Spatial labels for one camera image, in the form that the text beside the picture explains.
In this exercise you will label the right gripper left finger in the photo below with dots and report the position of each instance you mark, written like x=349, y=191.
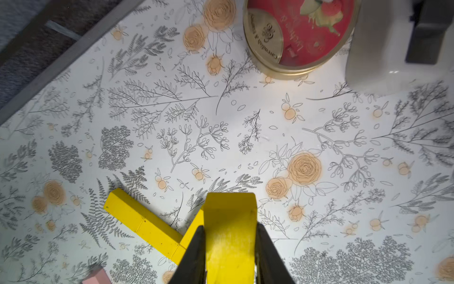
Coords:
x=192, y=268

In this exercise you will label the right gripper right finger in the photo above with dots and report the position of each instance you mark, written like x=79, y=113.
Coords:
x=270, y=267

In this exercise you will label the yellow block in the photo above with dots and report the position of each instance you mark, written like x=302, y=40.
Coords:
x=160, y=235
x=230, y=223
x=197, y=222
x=125, y=209

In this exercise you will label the small yellow cube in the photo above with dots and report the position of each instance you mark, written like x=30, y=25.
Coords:
x=178, y=255

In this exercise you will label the pink block four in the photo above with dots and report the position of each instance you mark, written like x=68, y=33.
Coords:
x=97, y=277

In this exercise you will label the floral table mat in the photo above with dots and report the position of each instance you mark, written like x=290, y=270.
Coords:
x=352, y=167

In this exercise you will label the round red lid tin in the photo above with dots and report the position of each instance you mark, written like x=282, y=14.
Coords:
x=288, y=39

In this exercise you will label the small white box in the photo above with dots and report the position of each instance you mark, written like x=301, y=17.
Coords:
x=398, y=45

